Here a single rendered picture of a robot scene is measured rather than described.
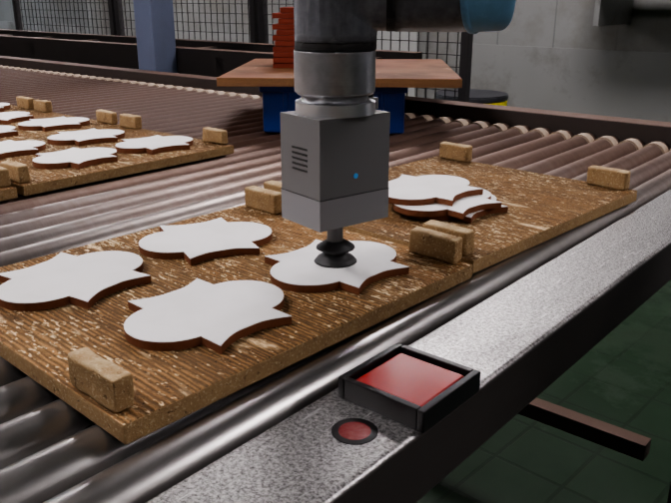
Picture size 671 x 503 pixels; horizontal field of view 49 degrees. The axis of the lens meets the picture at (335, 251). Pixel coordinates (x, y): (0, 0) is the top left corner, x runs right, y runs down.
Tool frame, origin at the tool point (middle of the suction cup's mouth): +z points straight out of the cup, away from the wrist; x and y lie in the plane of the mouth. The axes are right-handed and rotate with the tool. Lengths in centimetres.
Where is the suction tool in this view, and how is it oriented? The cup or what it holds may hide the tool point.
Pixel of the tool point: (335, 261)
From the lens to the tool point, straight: 73.8
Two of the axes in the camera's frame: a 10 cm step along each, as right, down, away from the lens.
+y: -7.9, 2.0, -5.8
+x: 6.1, 2.6, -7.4
